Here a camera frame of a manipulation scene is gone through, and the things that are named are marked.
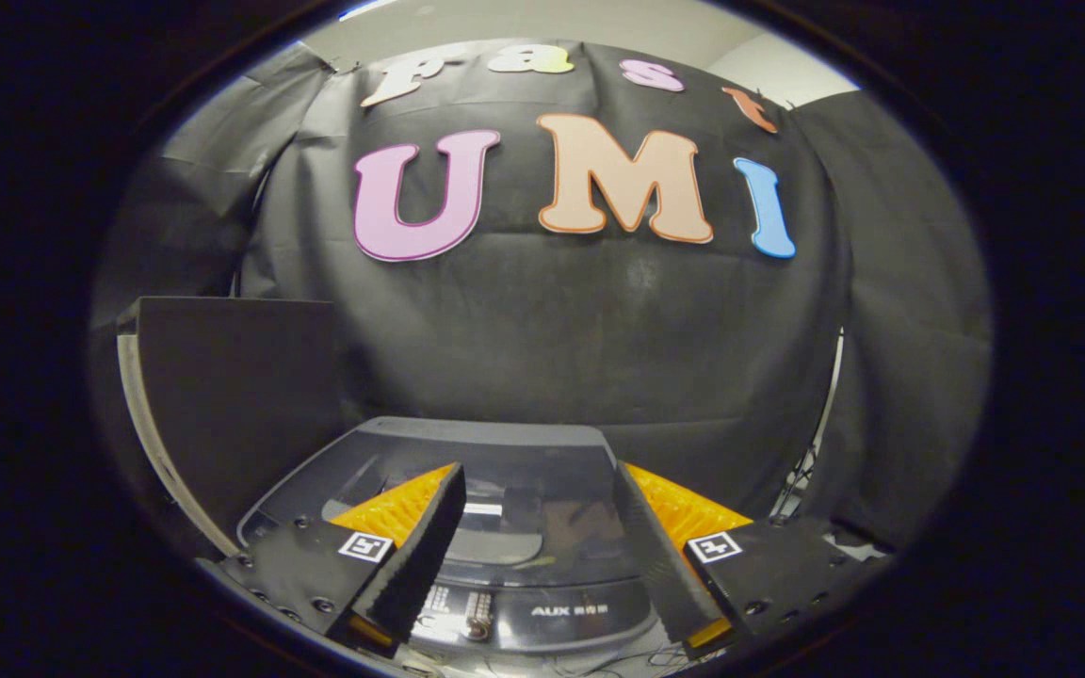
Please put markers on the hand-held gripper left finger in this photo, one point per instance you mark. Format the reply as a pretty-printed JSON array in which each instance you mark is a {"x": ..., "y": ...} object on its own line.
[{"x": 425, "y": 556}]

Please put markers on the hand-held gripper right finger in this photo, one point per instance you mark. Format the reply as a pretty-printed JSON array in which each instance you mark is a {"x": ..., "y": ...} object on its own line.
[{"x": 657, "y": 565}]

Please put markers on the grey washing machine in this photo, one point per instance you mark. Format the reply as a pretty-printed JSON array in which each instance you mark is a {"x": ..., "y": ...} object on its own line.
[{"x": 590, "y": 612}]

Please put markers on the dark washing machine lid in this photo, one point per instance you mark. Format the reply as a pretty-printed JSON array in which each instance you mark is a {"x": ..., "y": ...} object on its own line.
[{"x": 542, "y": 471}]

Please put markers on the metal tripod stand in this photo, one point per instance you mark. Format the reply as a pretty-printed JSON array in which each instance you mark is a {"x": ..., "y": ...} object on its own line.
[{"x": 801, "y": 480}]

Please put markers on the beige and dark cabinet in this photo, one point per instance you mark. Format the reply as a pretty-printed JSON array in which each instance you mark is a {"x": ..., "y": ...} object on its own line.
[{"x": 241, "y": 395}]

